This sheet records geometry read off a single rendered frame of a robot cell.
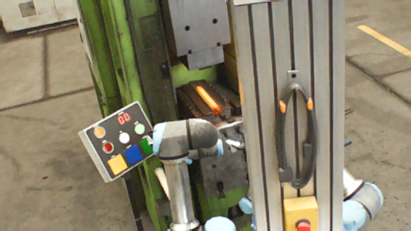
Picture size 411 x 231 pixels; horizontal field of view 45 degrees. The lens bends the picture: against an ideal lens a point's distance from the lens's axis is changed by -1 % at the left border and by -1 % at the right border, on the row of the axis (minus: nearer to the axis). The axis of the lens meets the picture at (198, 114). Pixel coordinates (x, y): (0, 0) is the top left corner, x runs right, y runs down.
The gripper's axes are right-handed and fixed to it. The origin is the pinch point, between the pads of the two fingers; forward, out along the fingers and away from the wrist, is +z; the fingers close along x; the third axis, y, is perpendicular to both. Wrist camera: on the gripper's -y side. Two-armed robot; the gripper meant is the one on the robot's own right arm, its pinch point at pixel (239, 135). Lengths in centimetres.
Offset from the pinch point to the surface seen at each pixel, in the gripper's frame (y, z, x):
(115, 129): -14, 17, -58
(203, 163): 27.8, 24.8, -14.1
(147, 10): -60, 45, -25
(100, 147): -10, 10, -68
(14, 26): 83, 570, -120
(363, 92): 100, 151, 185
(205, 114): 1.0, 31.1, -7.1
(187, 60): -33.1, 31.2, -12.3
